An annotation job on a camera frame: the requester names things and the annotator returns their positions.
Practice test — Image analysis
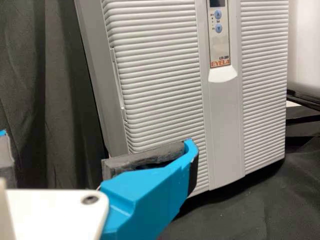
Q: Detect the black platform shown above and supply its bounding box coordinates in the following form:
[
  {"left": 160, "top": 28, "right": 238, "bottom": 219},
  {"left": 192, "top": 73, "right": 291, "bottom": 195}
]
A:
[{"left": 285, "top": 88, "right": 320, "bottom": 114}]

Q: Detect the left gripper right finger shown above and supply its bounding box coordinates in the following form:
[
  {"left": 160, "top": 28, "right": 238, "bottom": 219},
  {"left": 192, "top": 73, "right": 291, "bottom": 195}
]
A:
[{"left": 99, "top": 138, "right": 200, "bottom": 240}]

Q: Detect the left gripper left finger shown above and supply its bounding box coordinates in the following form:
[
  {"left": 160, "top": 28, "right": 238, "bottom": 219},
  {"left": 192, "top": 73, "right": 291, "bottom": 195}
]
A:
[{"left": 0, "top": 128, "right": 16, "bottom": 189}]

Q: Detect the white incubator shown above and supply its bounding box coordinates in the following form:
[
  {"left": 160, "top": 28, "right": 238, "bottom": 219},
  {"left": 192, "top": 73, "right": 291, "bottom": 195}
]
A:
[{"left": 73, "top": 0, "right": 131, "bottom": 156}]

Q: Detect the incubator door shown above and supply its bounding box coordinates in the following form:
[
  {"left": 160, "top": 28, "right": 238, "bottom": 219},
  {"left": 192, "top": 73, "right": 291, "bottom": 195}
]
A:
[{"left": 99, "top": 0, "right": 290, "bottom": 199}]

